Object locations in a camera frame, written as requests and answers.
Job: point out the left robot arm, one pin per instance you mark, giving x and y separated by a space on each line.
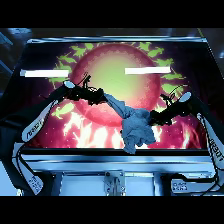
40 115

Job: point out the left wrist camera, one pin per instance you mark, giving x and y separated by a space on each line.
86 82

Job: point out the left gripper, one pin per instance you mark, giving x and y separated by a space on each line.
96 96

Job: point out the grey T-shirt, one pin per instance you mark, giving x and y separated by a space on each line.
135 125

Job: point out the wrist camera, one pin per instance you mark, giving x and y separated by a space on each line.
86 82
166 99

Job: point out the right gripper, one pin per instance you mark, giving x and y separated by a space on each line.
159 116

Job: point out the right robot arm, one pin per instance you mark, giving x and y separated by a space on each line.
203 116

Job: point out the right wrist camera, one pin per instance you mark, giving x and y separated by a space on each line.
166 99

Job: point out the silver frame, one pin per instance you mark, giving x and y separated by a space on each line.
113 173

